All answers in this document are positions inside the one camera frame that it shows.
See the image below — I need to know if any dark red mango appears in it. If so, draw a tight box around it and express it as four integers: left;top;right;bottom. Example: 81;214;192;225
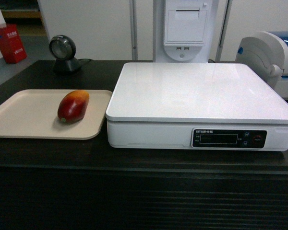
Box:
57;90;90;123

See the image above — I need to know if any white checkout scale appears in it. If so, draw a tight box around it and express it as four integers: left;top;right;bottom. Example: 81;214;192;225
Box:
106;63;288;151

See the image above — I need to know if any white POS terminal stand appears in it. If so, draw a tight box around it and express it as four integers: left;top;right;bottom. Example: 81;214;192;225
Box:
153;0;219;63

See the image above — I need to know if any black barcode scanner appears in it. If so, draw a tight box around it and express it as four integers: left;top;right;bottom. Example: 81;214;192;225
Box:
49;35;82;75

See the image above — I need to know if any beige plastic tray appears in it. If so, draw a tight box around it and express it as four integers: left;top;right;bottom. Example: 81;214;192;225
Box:
0;89;112;140

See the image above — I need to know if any white blue label printer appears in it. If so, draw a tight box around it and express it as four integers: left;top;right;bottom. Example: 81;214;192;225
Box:
235;31;288;100

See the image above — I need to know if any red fire equipment box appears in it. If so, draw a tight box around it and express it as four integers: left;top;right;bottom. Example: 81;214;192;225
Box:
0;23;27;64

